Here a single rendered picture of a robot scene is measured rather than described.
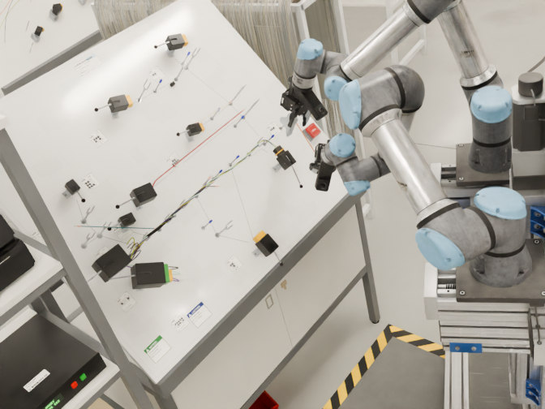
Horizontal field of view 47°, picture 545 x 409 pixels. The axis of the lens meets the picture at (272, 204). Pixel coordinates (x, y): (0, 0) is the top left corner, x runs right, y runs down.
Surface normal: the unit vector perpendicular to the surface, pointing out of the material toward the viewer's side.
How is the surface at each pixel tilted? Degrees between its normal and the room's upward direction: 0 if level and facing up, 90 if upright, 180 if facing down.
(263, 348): 90
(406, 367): 0
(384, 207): 0
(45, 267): 0
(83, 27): 50
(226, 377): 90
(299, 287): 90
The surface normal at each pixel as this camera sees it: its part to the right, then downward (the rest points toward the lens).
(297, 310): 0.76, 0.24
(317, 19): -0.53, 0.59
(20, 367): -0.22, -0.79
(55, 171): 0.43, -0.33
